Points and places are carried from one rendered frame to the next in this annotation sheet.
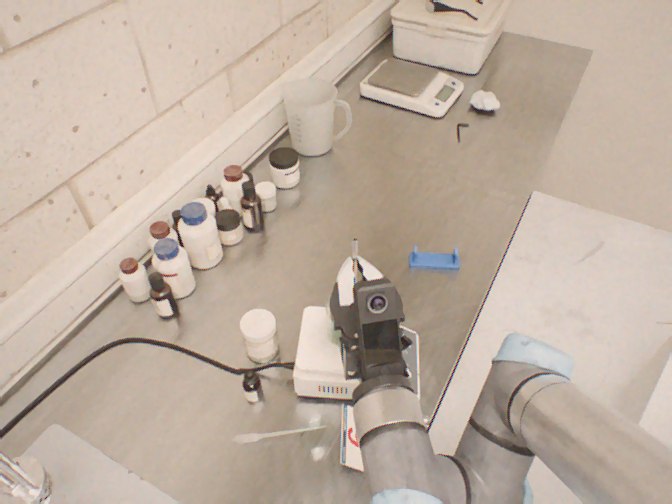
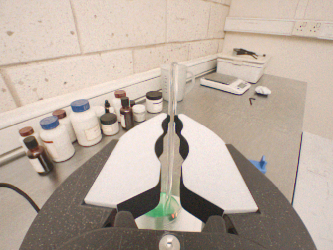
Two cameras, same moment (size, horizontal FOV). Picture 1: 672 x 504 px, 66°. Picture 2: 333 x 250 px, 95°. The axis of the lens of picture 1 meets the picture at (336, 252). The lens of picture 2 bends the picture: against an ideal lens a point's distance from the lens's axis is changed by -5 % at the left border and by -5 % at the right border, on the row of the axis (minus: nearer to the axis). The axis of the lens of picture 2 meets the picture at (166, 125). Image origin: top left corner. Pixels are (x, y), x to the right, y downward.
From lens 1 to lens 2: 0.59 m
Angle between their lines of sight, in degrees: 16
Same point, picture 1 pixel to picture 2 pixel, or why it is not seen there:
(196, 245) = (78, 127)
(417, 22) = (228, 58)
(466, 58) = (250, 75)
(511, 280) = (309, 188)
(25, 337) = not seen: outside the picture
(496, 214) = (283, 140)
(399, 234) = not seen: hidden behind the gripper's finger
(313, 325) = not seen: hidden behind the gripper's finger
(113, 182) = (41, 82)
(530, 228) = (310, 152)
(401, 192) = (220, 122)
